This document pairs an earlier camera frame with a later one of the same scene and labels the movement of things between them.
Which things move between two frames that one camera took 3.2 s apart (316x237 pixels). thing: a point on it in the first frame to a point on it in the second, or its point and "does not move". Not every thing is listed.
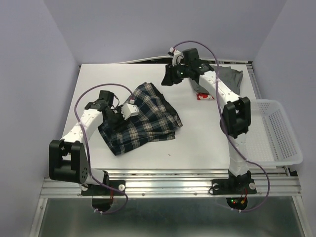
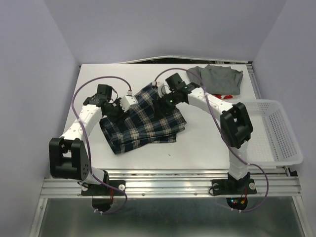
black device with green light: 233,186 does not move
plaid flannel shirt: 149,116 does not move
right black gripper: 168,80 to 160,111
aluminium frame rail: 274,182 does not move
